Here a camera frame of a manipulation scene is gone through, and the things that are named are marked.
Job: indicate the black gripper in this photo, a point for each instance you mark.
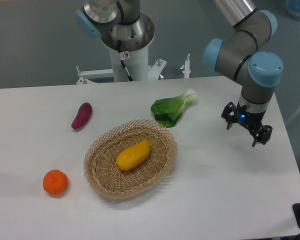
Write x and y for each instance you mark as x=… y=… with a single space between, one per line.
x=250 y=121

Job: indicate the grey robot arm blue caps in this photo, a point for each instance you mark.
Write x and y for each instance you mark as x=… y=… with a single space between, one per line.
x=127 y=33

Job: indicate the yellow mango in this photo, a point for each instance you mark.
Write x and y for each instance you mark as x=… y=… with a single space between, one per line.
x=133 y=155

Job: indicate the woven wicker basket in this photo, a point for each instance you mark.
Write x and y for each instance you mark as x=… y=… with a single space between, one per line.
x=103 y=173

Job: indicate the green bok choy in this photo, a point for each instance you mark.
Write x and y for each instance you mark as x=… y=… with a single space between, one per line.
x=168 y=111

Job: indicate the blue object top right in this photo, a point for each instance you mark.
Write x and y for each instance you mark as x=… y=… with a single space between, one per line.
x=293 y=8

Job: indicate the purple sweet potato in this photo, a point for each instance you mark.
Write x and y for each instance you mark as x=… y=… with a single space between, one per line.
x=83 y=116

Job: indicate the orange fruit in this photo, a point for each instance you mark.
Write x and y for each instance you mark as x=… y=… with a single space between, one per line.
x=55 y=182

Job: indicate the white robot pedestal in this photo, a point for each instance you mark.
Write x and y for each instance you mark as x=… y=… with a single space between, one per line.
x=127 y=66

